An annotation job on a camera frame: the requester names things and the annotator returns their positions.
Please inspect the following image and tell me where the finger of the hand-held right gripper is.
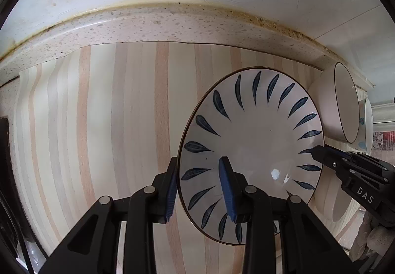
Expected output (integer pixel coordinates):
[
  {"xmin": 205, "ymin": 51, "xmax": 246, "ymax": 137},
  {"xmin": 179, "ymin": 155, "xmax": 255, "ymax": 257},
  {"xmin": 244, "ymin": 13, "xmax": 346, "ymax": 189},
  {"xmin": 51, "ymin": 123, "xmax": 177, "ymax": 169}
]
[{"xmin": 310, "ymin": 145, "xmax": 352, "ymax": 173}]

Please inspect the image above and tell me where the white bowl dark rim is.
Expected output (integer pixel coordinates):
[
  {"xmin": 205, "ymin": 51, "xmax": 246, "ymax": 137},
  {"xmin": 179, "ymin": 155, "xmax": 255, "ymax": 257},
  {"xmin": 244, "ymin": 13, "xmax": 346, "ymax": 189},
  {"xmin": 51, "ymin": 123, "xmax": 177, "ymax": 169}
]
[{"xmin": 308, "ymin": 62, "xmax": 361, "ymax": 144}]

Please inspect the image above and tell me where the white plate blue leaf pattern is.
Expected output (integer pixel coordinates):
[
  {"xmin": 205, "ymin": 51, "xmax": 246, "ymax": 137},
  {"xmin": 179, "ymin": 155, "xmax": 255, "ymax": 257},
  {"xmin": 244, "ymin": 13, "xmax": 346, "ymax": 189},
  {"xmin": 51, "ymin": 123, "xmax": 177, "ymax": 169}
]
[{"xmin": 177, "ymin": 67, "xmax": 325, "ymax": 245}]

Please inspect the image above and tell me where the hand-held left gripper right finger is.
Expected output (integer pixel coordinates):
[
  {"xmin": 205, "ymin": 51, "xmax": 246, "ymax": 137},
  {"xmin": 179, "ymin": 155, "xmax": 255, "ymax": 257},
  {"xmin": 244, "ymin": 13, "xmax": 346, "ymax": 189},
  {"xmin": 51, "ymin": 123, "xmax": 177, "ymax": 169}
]
[{"xmin": 218, "ymin": 156, "xmax": 353, "ymax": 274}]

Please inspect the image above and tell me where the person's right hand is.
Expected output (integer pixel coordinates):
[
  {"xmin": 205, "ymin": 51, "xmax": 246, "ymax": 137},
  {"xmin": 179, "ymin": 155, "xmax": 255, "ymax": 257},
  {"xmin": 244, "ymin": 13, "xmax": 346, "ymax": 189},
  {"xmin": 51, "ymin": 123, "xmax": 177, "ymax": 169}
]
[{"xmin": 348, "ymin": 209, "xmax": 395, "ymax": 263}]

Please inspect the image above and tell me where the dark appliance edge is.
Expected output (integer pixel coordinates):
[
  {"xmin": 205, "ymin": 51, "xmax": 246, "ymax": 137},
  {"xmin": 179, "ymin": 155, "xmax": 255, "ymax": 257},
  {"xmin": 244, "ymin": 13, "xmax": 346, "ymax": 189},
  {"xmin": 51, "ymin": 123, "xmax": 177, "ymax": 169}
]
[{"xmin": 0, "ymin": 117, "xmax": 42, "ymax": 274}]

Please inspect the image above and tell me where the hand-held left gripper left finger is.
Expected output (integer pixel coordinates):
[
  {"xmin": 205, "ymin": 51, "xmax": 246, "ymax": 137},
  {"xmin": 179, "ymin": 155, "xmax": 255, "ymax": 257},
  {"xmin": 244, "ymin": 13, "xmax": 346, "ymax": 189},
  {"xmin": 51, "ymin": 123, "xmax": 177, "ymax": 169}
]
[{"xmin": 39, "ymin": 156, "xmax": 178, "ymax": 274}]

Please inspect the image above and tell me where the plain white bowl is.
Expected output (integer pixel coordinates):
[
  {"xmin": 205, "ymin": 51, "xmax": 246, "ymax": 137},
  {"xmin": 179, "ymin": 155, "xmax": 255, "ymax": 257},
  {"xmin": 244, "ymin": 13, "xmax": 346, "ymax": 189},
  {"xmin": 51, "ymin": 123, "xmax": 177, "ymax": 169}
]
[{"xmin": 310, "ymin": 174, "xmax": 362, "ymax": 223}]

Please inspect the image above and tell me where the striped counter liner mat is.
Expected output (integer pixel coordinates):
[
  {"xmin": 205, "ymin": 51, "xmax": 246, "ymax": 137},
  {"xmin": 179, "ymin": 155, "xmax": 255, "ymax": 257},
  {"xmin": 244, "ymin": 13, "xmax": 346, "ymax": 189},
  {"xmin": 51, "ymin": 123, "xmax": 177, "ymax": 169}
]
[{"xmin": 12, "ymin": 41, "xmax": 366, "ymax": 274}]

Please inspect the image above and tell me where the white bowl blue flower print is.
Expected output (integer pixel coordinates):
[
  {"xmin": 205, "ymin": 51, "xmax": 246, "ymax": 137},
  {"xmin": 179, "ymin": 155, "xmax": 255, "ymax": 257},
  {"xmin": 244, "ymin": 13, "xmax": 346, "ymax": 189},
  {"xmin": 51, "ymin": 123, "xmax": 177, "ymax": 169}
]
[{"xmin": 355, "ymin": 98, "xmax": 374, "ymax": 153}]

